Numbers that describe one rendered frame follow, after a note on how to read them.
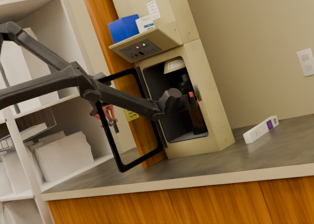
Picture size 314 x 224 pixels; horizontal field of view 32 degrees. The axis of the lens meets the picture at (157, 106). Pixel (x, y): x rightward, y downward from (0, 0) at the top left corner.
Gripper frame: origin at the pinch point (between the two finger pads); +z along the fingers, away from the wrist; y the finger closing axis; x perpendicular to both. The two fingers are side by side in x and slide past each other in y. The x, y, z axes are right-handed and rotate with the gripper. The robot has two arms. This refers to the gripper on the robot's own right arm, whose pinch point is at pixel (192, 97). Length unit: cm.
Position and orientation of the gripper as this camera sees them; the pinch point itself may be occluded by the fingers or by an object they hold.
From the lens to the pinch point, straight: 241.1
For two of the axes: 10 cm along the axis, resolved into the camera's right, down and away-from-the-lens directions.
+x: 3.3, 9.4, 0.7
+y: -6.7, 1.8, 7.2
